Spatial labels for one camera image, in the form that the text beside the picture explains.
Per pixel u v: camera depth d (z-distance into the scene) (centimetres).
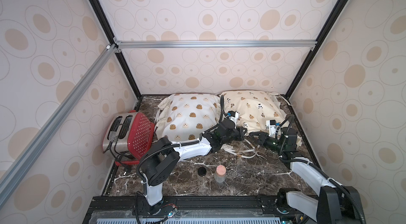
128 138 77
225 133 66
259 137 77
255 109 94
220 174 73
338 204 81
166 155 46
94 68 74
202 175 74
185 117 95
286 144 66
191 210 73
